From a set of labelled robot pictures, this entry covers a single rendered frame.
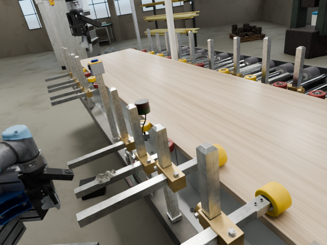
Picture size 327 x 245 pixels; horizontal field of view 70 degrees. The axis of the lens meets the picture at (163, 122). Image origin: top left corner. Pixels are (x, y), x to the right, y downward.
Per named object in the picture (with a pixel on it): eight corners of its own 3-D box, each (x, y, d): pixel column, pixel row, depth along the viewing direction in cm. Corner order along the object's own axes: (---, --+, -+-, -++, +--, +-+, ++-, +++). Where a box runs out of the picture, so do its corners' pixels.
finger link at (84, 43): (82, 54, 126) (77, 36, 122) (93, 52, 128) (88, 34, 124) (83, 55, 123) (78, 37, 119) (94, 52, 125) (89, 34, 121)
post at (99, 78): (114, 142, 152) (95, 75, 131) (112, 138, 156) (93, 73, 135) (120, 139, 153) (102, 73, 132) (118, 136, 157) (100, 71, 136)
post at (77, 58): (91, 109, 213) (74, 56, 191) (90, 108, 216) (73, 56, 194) (95, 108, 214) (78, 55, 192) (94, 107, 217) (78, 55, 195)
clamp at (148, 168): (147, 175, 99) (145, 166, 97) (135, 160, 110) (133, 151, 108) (158, 170, 101) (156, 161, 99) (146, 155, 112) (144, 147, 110)
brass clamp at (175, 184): (172, 194, 74) (170, 182, 72) (154, 172, 85) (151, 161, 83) (188, 185, 76) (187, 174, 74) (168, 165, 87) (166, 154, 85)
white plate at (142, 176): (152, 197, 104) (148, 180, 99) (131, 167, 125) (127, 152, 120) (153, 197, 104) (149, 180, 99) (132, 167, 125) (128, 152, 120)
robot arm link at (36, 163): (39, 148, 83) (40, 158, 76) (44, 158, 85) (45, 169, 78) (16, 155, 80) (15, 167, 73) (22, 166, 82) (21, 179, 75)
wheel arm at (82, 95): (52, 107, 193) (50, 102, 191) (52, 106, 196) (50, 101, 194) (102, 92, 208) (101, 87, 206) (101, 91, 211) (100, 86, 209)
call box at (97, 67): (93, 77, 130) (89, 63, 126) (91, 75, 135) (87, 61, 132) (105, 74, 132) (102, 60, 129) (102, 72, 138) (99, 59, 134)
